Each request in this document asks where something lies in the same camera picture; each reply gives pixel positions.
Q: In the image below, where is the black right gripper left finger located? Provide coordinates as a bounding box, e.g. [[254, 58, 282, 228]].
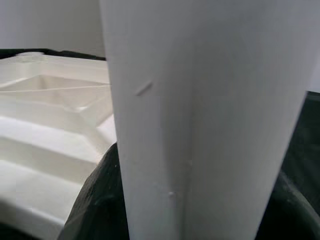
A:
[[63, 142, 132, 240]]

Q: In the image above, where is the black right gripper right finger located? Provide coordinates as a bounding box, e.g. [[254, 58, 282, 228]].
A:
[[254, 172, 320, 240]]

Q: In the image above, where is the white plastic children table top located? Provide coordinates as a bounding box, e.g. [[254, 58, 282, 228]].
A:
[[0, 51, 118, 240]]

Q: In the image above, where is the white plastic table leg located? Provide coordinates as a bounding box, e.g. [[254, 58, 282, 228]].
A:
[[98, 0, 316, 240]]

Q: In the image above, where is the black table cloth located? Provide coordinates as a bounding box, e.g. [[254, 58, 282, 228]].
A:
[[0, 47, 320, 240]]

